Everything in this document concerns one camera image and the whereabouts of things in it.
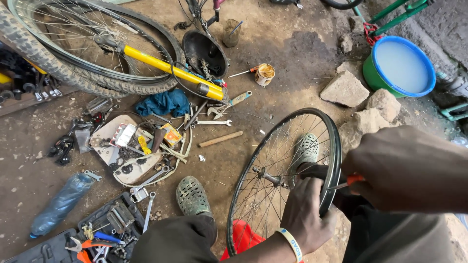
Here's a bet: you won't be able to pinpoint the rounded grey stone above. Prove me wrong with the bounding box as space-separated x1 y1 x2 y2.
366 89 402 123

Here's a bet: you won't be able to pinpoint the large flat grey stone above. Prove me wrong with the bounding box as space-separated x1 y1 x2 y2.
320 70 370 108

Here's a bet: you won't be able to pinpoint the black toolbox tray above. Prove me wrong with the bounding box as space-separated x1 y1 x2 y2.
3 192 147 263

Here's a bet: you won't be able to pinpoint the black round bowl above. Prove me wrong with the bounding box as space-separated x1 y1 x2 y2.
182 29 229 79

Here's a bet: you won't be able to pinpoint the clear plastic bottle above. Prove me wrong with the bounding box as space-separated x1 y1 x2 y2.
29 172 96 239

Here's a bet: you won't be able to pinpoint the brown tool handle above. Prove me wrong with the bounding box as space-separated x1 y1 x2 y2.
151 128 167 154

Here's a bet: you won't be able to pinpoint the green water pipes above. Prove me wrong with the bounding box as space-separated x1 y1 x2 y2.
434 71 468 122

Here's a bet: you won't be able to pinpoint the red rope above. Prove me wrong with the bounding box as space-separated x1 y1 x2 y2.
363 22 383 47

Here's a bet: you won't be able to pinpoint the orange-handled screwdriver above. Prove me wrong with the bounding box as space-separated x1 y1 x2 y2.
327 174 365 190

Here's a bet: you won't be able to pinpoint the blue-handled adjustable wrench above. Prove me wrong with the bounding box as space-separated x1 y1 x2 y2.
207 91 253 120

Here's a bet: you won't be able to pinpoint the metal bicycle pedals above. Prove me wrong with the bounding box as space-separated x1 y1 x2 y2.
106 202 136 231

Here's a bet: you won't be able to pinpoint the person's right hand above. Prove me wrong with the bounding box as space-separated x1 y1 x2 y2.
341 125 468 215

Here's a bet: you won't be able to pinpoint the green bucket with blue rim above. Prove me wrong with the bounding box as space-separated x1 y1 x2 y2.
362 35 437 99

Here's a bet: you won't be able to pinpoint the blue cloth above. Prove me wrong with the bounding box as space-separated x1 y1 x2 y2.
135 89 190 118

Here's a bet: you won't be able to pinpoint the red plastic container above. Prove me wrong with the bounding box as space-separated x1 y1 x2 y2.
220 219 304 263

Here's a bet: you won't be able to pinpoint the small grey stone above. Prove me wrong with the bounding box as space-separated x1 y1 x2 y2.
349 16 365 34
338 34 354 54

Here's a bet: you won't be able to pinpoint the muddy cup with stick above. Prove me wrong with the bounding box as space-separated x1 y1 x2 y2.
222 19 244 48

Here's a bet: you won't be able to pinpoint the bare spoked bicycle wheel rim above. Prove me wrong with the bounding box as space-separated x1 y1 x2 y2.
226 107 342 258

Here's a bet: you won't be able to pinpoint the bicycle wheel with knobby tyre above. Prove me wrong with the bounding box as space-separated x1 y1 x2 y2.
0 0 186 99

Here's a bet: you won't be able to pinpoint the big rough grey stone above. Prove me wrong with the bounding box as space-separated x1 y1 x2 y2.
338 108 391 156

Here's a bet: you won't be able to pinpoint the wooden stick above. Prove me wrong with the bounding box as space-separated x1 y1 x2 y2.
197 130 244 148

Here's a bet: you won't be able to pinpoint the white yellow wristband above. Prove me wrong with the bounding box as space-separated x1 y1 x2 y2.
275 227 305 263

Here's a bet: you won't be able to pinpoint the green metal frame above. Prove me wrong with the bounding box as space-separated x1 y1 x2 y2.
369 0 436 37

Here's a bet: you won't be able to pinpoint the red and white packet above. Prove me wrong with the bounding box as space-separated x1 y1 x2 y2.
109 123 137 148

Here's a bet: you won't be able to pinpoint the wooden crate of tools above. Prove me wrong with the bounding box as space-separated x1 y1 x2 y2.
0 39 79 118

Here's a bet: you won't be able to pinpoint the cream rubber strap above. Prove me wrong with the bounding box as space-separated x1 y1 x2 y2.
113 113 194 188

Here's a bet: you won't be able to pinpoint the person's left hand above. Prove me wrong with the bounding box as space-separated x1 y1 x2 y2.
280 177 338 256

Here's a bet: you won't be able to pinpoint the small silver spanner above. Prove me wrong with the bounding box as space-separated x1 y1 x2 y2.
83 169 103 182

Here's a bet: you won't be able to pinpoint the white board with small parts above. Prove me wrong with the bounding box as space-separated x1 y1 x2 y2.
89 114 164 185

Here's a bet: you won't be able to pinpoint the blue-handled screwdriver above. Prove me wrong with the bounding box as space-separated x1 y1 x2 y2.
93 231 126 245

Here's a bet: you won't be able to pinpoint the person's green clog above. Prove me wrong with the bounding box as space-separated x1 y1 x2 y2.
289 133 320 189
175 176 214 218

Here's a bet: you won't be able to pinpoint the black bicycle tyre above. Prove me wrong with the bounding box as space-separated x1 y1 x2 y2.
320 0 365 10

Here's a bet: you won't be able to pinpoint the long silver spanner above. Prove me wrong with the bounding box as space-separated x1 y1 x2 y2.
142 191 156 234

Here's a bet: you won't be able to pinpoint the black brake parts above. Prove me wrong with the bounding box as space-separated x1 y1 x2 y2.
47 135 76 166

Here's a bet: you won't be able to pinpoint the silver open-end spanner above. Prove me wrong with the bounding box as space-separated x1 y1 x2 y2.
193 119 233 127

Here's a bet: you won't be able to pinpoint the clear plastic bag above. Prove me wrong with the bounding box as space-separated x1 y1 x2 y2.
75 129 92 154

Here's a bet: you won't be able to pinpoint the yellow cardboard box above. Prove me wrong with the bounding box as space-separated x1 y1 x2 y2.
160 122 183 147

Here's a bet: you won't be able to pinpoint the orange-handled pliers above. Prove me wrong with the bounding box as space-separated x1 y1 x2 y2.
65 236 118 263

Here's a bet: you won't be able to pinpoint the dark metal rod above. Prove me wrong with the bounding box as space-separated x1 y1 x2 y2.
182 99 209 131

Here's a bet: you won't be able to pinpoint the person's leg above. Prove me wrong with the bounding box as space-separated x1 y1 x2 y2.
297 162 456 263
130 215 219 263

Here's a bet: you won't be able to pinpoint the silver adjustable wrench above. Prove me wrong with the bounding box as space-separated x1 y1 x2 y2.
129 165 171 204

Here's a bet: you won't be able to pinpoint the person's right leg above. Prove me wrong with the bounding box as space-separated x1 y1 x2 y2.
297 162 456 263

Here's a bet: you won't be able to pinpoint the yellow bicycle pump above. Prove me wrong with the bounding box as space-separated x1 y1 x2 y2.
94 34 229 102

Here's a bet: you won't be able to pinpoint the person's left leg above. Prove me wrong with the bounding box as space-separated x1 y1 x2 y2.
130 215 219 263

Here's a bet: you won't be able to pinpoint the person's left green clog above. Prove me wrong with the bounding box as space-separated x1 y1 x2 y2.
175 176 214 218

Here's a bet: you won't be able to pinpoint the person's right green clog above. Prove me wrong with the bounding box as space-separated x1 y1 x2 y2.
289 133 320 189

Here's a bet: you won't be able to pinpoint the bicycle frame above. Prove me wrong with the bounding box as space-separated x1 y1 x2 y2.
173 0 228 32

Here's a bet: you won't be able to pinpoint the grease tin can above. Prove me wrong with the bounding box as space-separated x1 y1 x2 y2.
254 63 276 87

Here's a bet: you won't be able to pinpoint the thin screwdriver with orange handle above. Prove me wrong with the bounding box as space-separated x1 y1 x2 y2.
228 65 260 79

